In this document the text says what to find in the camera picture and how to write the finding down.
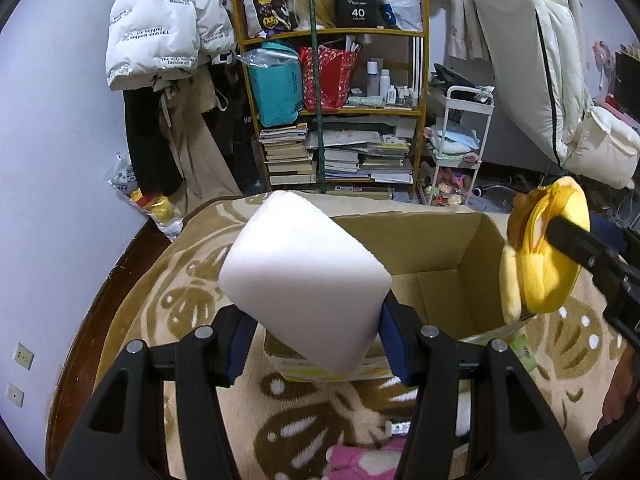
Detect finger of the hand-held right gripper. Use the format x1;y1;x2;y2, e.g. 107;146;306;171
589;211;640;263
546;214;640;291

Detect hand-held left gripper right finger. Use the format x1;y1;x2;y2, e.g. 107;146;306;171
378;292;583;480

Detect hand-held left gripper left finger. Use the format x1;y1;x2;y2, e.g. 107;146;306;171
52;304;258;480

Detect white foam block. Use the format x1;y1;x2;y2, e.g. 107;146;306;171
218;191;392;377

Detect brown cardboard box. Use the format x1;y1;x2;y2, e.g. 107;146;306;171
263;211;528;383

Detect pink plush toy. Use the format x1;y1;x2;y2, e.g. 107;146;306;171
325;435;408;480

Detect person's right hand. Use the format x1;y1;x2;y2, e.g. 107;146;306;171
602;345;640;428

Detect green packet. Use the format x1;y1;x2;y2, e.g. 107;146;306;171
507;332;538;371

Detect pink toys in cart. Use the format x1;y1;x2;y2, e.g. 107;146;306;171
425;170;473;207

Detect black monitor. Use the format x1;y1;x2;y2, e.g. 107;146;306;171
614;50;640;106

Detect folded cloths in cart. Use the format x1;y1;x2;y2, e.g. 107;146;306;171
425;117;481;166

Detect pink desk fan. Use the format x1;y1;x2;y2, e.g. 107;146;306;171
592;40;616;98

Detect white trolley cart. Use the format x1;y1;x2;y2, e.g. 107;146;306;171
422;85;496;208

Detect pile of books and papers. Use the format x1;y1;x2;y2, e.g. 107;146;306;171
305;120;416;184

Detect white recliner chair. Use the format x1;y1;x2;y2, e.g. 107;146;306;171
462;0;640;191

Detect beige hanging garment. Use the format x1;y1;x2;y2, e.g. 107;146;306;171
157;67;243;216

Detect stack of books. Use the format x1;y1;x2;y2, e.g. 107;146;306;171
259;122;318;186

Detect plastic bag on floor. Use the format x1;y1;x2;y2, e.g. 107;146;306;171
103;152;186;238

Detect dark bag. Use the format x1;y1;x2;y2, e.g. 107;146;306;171
430;63;496;98

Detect black hanging garment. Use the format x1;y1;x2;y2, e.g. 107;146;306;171
122;87;183;196

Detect black hanging coat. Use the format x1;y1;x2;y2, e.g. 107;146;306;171
207;60;261;196

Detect green pole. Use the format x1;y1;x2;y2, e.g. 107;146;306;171
302;0;328;195

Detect white curtain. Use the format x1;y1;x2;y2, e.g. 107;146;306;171
330;0;588;59

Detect group of white cosmetic bottles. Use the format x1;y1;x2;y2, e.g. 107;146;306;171
365;60;421;108

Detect teal shopping bag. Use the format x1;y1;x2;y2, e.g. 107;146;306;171
248;42;303;128

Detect red gift bag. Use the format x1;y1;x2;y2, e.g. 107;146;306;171
299;45;358;112

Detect clear plastic bag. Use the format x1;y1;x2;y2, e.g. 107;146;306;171
240;47;301;68

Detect wooden shelf rack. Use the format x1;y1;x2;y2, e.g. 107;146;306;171
232;0;431;196

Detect black box with white print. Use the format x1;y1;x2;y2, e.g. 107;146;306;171
335;0;377;28

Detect white puffer jacket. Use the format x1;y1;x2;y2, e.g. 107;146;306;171
105;0;236;92

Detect cartoon patterned bag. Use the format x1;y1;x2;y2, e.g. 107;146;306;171
235;0;291;38

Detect blonde wig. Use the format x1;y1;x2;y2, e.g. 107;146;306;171
285;0;338;31

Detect dark wooden bed frame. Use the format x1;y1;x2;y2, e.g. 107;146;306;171
54;217;176;461

